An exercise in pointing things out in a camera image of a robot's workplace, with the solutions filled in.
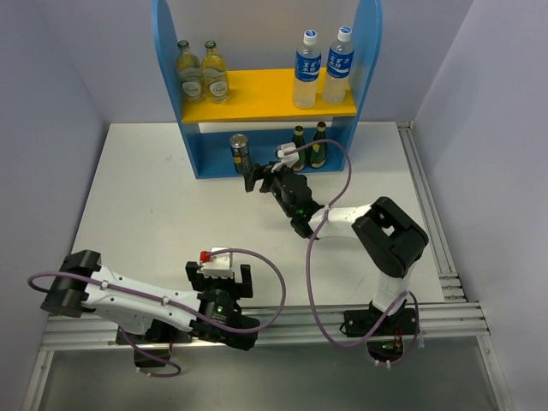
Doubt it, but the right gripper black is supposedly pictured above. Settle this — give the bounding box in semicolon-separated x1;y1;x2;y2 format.
243;160;296;218

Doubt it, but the black gold can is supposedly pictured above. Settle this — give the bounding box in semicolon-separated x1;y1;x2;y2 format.
229;134;252;175

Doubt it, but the green glass bottle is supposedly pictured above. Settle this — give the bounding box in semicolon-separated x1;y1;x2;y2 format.
308;122;327;169
292;125;308;172

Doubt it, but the Pocari water bottle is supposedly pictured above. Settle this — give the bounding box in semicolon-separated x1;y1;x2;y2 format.
322;27;354;105
292;29;321;110

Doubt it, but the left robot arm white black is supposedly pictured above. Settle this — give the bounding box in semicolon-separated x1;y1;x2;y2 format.
40;247;260;351

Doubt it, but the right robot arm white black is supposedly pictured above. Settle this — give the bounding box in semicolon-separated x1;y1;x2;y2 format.
243;163;429;334

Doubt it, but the blue shelf with yellow board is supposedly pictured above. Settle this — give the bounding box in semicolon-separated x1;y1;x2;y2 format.
151;1;384;179

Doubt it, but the right yellow soda water bottle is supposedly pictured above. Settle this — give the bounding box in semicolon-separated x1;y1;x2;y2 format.
201;40;229;103

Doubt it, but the yellow soda water bottle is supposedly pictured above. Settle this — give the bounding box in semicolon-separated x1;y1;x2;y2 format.
176;40;204;103
201;40;229;103

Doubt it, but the left yellow soda water bottle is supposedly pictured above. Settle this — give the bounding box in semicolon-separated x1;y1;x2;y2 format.
176;40;204;103

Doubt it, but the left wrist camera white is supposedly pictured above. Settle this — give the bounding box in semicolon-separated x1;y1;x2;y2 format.
199;247;235;279

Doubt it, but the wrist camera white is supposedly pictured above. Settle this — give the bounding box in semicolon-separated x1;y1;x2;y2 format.
271;142;299;173
199;247;235;279

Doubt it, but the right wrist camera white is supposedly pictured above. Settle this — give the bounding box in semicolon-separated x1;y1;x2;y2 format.
271;142;299;173

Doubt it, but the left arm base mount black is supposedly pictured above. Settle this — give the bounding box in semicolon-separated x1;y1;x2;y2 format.
116;320;193;369

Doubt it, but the aluminium rail frame front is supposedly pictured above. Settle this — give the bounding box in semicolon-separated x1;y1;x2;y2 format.
39;302;490;351

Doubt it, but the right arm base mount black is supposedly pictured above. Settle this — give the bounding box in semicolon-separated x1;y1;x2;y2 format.
339;307;420;366

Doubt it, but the aluminium rail right side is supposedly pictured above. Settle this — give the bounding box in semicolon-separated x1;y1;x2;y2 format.
397;122;515;410

